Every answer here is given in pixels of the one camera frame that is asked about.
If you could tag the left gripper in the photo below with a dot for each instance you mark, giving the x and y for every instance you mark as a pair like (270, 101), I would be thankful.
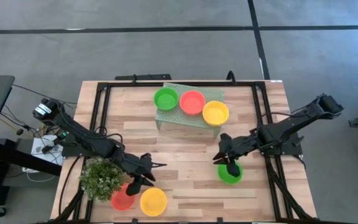
(140, 165)

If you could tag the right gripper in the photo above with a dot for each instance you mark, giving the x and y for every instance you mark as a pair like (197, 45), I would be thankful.
(225, 140)

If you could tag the green plastic mini bowl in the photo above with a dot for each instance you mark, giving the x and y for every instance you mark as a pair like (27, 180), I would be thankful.
(224, 177)
(166, 100)

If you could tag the yellow plastic mini bowl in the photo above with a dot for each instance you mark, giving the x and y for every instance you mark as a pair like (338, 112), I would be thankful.
(153, 202)
(215, 113)

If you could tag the red plastic mini bowl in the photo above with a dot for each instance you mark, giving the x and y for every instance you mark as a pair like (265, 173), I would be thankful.
(192, 103)
(121, 200)

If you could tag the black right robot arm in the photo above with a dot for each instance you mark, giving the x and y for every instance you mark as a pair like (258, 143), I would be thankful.
(291, 124)

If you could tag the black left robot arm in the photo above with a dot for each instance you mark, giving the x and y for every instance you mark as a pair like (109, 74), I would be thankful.
(82, 137)

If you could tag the small green potted plant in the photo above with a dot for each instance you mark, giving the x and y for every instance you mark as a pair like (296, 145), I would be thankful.
(101, 179)

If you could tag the green perforated metal shelf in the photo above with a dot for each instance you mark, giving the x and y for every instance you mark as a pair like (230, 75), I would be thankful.
(169, 118)

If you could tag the black flat bar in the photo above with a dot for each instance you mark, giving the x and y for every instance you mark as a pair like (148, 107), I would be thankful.
(143, 76)

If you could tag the white power strip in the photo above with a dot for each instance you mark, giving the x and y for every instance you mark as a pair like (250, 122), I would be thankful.
(37, 155)

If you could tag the black caster wheel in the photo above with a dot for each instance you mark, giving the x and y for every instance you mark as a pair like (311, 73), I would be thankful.
(0, 211)

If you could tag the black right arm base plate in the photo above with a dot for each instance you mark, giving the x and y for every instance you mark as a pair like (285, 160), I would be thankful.
(291, 151)

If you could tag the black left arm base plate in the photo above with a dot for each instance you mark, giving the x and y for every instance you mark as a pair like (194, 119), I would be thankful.
(73, 152)

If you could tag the black aluminium table frame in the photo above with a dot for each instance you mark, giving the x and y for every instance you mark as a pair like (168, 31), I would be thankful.
(120, 84)

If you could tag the black desk leg frame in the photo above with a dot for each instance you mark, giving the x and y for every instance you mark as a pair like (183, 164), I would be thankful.
(17, 157)

